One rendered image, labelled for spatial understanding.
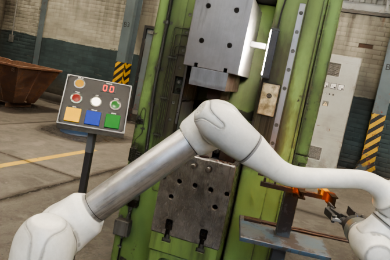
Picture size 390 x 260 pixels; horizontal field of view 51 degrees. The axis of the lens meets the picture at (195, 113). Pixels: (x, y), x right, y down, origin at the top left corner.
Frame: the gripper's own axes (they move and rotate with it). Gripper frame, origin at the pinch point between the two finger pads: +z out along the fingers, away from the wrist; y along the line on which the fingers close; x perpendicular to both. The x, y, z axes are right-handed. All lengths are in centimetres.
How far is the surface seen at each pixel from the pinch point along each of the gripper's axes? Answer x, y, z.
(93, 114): 9, -115, 50
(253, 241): -26.7, -26.0, 20.2
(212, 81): 37, -59, 59
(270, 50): 59, -32, 65
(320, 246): -26.2, 4.9, 30.0
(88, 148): -11, -117, 60
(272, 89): 39, -27, 66
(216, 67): 45, -58, 59
